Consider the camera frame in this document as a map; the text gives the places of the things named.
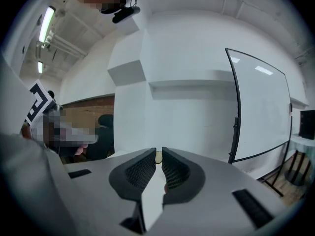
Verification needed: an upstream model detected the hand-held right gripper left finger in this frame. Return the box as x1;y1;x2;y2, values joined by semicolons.
63;147;158;236

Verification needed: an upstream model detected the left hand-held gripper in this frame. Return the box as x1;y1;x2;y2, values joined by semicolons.
24;79;57;128

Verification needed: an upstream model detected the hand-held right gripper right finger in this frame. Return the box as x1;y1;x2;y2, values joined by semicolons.
147;146;294;236

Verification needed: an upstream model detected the yellow stirring stick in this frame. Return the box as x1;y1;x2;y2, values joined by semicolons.
156;150;169;194

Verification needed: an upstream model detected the person's left forearm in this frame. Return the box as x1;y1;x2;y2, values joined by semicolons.
21;123;33;141

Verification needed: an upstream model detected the black office chair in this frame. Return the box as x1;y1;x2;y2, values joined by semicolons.
86;114;115;161

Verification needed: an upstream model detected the long ceiling light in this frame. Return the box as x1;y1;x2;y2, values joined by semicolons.
38;5;56;44

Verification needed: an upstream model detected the person's white shirt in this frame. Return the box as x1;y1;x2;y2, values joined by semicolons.
0;50;77;236

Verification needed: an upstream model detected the black speaker box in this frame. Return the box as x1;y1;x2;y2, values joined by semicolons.
298;109;315;140

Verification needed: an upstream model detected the whiteboard with black frame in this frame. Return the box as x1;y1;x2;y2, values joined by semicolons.
224;47;294;198

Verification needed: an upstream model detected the black head-worn camera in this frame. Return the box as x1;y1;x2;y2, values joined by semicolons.
100;4;141;24

